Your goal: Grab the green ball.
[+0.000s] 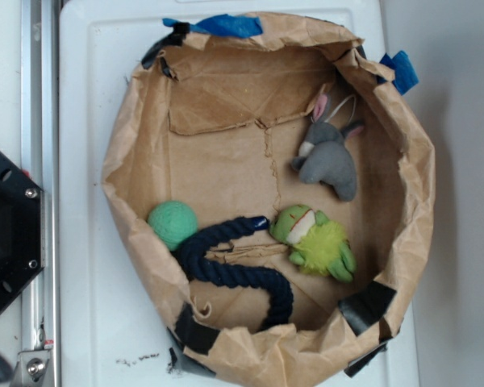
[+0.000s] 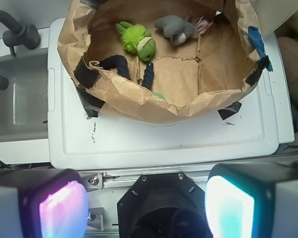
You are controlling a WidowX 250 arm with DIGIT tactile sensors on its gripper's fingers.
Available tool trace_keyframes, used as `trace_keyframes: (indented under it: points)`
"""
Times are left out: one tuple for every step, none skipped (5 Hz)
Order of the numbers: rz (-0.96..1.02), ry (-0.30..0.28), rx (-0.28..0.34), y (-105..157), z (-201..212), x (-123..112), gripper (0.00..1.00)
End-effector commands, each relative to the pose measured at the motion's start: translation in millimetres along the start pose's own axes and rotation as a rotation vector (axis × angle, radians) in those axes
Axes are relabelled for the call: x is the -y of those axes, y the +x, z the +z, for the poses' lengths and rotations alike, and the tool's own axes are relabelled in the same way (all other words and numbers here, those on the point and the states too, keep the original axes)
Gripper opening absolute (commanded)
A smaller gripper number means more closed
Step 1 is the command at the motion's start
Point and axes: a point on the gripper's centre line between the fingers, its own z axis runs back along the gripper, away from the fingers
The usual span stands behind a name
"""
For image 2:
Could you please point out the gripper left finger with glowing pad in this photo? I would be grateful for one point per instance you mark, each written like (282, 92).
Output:
(43, 203)

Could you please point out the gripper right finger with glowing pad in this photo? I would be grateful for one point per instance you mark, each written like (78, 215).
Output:
(244, 200)

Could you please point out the green ball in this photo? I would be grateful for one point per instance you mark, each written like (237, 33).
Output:
(158, 95)

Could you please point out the white plastic bin lid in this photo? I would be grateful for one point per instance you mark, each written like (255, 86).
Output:
(106, 142)

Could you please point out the grey sink basin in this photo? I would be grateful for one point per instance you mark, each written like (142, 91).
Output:
(24, 104)

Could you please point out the black tape piece right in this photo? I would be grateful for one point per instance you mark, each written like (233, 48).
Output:
(227, 112)

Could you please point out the black tape piece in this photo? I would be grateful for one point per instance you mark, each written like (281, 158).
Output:
(91, 104)
(227, 112)

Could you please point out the black tape piece left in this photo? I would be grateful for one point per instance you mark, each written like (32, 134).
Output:
(91, 104)

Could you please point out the blue tape strip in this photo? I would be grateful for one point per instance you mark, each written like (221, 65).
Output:
(256, 41)

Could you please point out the dark grey faucet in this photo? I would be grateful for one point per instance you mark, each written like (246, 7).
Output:
(18, 33)

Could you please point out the brown paper bag liner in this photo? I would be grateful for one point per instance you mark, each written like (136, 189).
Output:
(207, 73)

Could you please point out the green plush frog toy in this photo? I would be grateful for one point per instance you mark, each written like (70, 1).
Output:
(137, 40)

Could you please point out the grey plush elephant toy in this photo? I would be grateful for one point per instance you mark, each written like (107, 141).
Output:
(179, 30)

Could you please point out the aluminium frame rail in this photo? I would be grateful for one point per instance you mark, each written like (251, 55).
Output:
(97, 180)

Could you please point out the black octagonal mount plate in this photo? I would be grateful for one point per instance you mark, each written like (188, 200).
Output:
(163, 206)

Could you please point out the dark blue rope toy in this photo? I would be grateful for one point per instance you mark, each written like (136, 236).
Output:
(119, 62)

